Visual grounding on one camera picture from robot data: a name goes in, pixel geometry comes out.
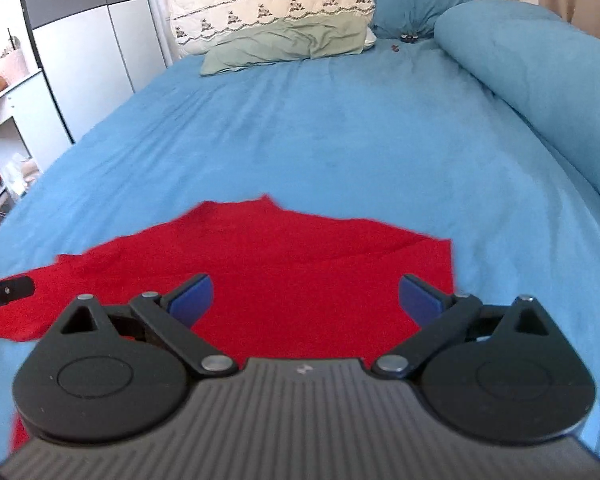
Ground red knit garment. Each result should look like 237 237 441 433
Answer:
0 194 455 451

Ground green pillow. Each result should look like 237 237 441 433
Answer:
200 13 377 76

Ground white wardrobe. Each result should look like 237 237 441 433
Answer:
21 0 166 141

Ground blue bed sheet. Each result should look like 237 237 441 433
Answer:
0 40 600 456

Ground dark teal pillow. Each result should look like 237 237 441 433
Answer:
370 0 472 39

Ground rolled blue duvet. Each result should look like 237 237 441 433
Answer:
434 0 600 194

